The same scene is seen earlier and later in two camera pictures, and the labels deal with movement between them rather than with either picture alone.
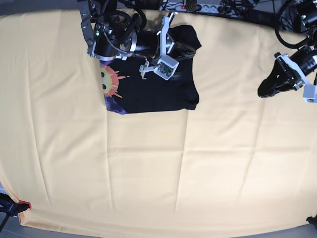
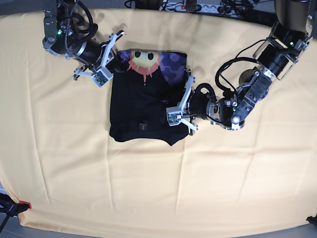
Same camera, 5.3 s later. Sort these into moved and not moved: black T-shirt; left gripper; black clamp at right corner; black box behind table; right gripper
Moved: black T-shirt; left gripper; right gripper
Not moved: black clamp at right corner; black box behind table
